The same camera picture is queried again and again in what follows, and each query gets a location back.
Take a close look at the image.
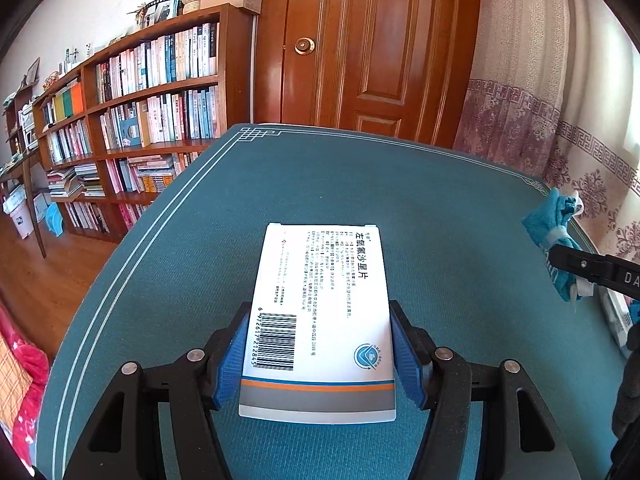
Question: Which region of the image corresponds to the white blue medicine box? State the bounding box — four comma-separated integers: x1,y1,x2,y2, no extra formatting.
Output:
239,223,396,425

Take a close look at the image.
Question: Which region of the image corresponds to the blue rubber glove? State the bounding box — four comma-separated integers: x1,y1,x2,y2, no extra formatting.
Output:
521,188,593,304

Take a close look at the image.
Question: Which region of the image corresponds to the teal table mat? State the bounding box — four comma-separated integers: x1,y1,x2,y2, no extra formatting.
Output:
36,125,625,479

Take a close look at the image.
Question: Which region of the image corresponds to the pink red bedding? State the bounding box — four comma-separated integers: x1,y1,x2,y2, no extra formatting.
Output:
1,307,50,474

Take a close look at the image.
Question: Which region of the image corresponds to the patterned purple curtain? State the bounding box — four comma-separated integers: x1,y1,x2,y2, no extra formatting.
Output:
454,0,639,261

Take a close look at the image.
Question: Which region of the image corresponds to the wooden bookshelf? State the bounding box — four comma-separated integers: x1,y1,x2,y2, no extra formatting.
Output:
32,4,253,242

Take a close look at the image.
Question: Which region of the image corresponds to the small wooden side table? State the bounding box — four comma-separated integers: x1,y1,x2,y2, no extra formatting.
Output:
1,150,47,259

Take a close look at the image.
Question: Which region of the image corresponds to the wooden door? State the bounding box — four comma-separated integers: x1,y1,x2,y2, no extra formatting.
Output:
254,0,480,148

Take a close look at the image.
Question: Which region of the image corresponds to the brass door knob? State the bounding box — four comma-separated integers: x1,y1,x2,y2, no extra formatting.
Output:
294,37,316,55

